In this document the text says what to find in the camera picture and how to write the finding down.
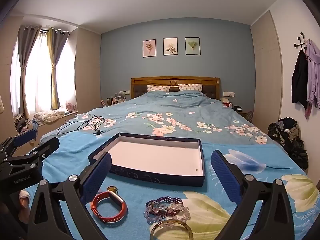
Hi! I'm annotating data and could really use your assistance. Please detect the group of cosmetics bottles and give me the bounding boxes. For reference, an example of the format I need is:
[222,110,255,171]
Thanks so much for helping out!
[100,93,127,107]

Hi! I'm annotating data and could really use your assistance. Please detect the framed white flower picture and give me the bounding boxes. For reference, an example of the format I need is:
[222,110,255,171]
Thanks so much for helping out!
[163,37,178,56]

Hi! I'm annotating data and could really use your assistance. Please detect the heap of colourful clothes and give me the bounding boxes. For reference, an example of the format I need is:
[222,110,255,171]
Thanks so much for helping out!
[12,114,40,143]

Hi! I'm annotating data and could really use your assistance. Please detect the pile of dark clothes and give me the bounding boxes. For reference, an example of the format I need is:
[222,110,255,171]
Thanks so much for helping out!
[267,117,309,170]

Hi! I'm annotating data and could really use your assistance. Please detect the purple beaded bracelet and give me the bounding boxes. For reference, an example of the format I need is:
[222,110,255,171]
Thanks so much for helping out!
[145,196,184,218]

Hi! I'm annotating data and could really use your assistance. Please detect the framed green leaf picture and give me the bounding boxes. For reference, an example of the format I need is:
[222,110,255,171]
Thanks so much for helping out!
[185,37,201,55]

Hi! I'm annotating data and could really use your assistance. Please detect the black cable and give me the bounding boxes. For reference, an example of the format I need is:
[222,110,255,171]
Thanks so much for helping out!
[57,115,105,138]

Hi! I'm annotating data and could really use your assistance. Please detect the beige tall wardrobe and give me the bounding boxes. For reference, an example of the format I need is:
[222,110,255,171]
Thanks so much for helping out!
[250,10,283,132]

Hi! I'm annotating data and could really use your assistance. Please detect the dark blue shallow box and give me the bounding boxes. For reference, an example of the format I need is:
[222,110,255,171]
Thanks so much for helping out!
[87,132,206,187]

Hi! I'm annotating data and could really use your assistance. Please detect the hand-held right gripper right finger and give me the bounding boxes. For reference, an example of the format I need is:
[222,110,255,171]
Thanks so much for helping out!
[211,150,295,240]

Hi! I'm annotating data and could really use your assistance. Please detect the clear crystal bead bracelet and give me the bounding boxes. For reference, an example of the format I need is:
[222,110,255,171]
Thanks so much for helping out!
[143,202,191,225]

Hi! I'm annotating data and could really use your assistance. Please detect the black wall coat rack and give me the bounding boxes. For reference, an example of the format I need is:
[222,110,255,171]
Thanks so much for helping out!
[294,32,308,52]

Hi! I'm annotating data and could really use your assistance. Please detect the yellow and grey curtain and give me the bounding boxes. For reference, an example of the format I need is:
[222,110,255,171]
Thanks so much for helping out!
[46,27,69,110]

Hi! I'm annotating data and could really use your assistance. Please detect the blue floral duvet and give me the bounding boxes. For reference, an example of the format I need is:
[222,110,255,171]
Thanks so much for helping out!
[40,91,278,147]

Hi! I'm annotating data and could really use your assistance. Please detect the framed pink flower picture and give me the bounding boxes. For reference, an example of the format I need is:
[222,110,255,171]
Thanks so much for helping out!
[142,39,156,57]

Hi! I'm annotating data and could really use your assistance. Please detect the person's left hand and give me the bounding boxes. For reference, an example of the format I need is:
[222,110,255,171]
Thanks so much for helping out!
[19,190,32,217]

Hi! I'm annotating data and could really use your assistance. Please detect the light blue flower blanket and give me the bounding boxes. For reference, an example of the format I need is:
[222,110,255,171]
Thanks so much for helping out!
[25,130,320,240]

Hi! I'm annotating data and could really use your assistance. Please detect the crumpled white bedding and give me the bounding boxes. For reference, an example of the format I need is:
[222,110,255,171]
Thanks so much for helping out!
[34,110,66,124]

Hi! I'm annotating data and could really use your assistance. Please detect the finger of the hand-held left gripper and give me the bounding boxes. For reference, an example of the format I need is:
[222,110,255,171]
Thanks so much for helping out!
[4,137,60,168]
[0,129,37,160]

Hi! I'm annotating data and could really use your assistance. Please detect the white sheer curtain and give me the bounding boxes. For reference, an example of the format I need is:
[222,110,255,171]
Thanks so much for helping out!
[11,30,75,120]

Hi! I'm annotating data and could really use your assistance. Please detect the orange smart watch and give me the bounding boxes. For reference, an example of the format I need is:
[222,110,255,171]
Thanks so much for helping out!
[90,190,128,222]

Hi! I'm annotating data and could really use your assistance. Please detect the beige window side cabinet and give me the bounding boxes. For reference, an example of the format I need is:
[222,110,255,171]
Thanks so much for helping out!
[74,26,102,113]

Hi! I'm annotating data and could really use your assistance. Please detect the amber bangle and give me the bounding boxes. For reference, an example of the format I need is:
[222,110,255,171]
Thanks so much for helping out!
[150,219,193,240]

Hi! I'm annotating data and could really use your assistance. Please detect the wooden headboard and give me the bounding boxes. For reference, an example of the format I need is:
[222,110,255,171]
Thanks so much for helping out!
[130,77,221,99]

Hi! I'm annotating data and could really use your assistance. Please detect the patterned pillow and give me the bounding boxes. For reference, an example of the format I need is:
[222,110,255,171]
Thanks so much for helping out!
[178,84,203,92]
[147,85,170,93]

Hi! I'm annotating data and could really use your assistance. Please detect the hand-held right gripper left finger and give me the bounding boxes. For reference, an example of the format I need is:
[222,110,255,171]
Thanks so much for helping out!
[27,152,112,240]

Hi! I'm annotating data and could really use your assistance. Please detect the purple jacket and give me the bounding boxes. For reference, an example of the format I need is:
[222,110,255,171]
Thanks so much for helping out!
[304,39,320,119]

